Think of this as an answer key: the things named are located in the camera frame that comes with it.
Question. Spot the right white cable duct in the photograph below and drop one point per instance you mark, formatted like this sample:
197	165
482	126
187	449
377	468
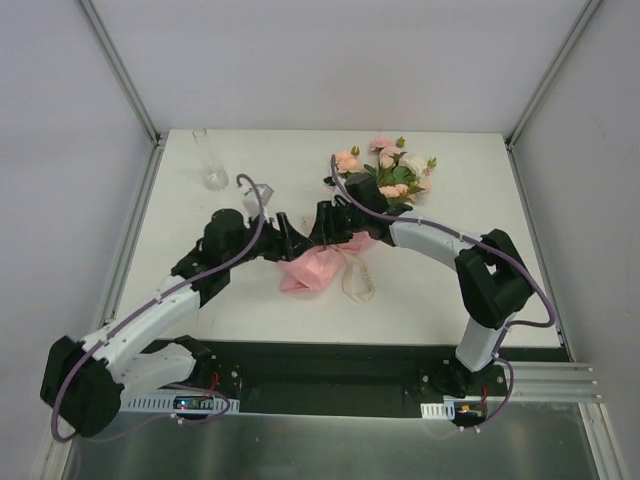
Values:
452	409

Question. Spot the front aluminium rail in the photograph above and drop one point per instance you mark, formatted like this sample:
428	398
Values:
556	382

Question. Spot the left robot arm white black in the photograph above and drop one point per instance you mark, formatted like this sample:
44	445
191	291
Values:
87	381

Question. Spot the pink artificial flower bouquet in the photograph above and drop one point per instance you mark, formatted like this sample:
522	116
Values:
401	177

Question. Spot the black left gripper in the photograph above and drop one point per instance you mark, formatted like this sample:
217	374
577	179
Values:
276	240

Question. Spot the pink wrapping paper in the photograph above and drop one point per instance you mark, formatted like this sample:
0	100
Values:
290	282

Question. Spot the clear glass vase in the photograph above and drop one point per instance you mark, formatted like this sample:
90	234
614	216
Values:
215	175

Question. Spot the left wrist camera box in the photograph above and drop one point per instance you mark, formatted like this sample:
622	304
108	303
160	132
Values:
252	197

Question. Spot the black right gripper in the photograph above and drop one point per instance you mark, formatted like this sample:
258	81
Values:
329	226

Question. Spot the right aluminium frame post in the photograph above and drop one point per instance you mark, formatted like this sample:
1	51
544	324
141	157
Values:
570	41

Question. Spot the white cable duct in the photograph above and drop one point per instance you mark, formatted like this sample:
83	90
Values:
180	403
452	409

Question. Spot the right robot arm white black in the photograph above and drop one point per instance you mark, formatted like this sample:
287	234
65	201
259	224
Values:
490	272

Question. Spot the left aluminium frame post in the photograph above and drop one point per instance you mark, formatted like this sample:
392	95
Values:
110	52

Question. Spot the left white cable duct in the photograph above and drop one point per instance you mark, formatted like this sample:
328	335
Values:
180	403

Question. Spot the aluminium frame post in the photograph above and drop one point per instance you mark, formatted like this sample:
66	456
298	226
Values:
110	52
570	41

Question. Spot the shiny metal front panel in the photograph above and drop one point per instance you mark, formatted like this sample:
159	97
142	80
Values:
525	441

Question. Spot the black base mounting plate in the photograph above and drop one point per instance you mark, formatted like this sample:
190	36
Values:
378	381

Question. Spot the cream ribbon gold lettering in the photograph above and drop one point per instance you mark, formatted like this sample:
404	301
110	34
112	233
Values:
322	265

